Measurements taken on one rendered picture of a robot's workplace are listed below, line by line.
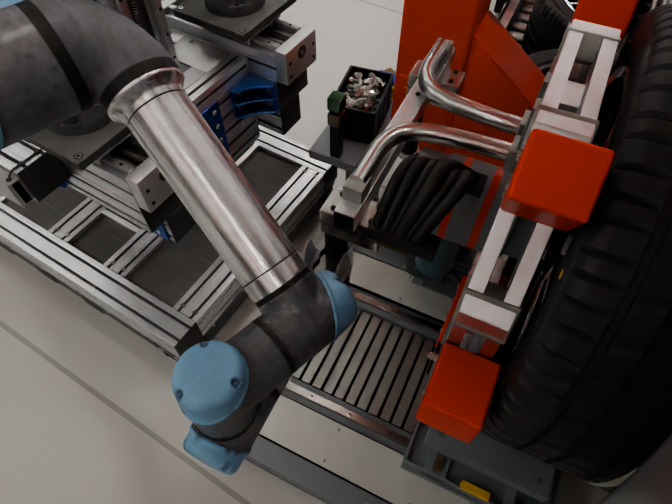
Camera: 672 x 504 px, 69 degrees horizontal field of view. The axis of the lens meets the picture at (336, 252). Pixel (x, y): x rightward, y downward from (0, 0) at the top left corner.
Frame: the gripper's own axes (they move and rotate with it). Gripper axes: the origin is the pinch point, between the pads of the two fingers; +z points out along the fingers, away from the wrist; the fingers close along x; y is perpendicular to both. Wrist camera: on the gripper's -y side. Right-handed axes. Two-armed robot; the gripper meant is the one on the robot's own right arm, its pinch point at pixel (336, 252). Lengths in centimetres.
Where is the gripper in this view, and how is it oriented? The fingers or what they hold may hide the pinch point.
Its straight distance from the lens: 77.9
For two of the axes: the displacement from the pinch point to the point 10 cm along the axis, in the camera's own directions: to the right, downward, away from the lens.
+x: -9.0, -3.6, 2.5
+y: 0.0, -5.7, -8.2
